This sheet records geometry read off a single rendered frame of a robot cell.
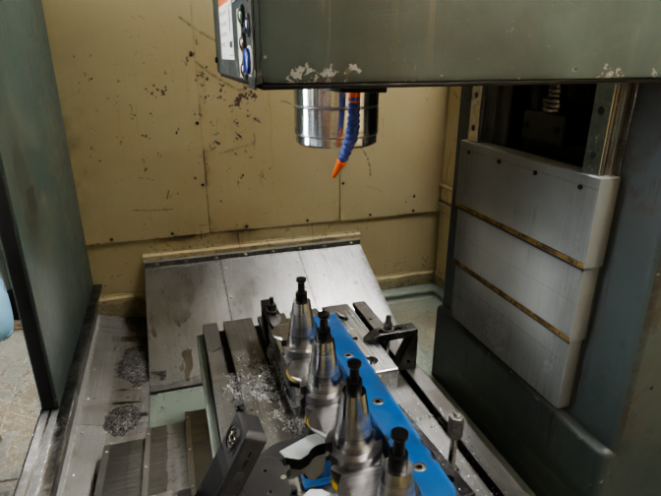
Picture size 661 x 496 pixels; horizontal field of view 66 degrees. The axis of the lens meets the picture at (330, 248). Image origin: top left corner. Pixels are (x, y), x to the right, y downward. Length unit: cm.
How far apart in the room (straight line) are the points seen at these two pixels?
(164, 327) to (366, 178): 99
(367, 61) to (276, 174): 141
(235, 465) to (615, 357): 81
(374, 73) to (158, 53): 135
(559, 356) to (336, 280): 107
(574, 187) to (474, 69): 43
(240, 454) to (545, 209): 83
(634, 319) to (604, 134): 34
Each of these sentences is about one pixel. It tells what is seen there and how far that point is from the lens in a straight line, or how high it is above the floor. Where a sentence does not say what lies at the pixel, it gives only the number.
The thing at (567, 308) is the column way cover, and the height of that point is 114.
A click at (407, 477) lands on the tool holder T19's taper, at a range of 48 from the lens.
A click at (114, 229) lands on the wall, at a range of 206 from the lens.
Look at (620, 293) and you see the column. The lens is 111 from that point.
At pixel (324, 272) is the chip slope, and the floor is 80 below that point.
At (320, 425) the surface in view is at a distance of 63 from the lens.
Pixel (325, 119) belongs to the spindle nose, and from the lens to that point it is 93.
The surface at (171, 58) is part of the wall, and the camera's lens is 195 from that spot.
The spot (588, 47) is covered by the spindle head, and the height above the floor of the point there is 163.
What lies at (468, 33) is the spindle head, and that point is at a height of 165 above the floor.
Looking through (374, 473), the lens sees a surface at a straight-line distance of 58.
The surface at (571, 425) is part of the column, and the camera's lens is 128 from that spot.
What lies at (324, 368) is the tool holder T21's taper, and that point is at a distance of 65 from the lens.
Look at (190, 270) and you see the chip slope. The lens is 207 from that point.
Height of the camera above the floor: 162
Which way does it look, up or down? 21 degrees down
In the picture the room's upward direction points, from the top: straight up
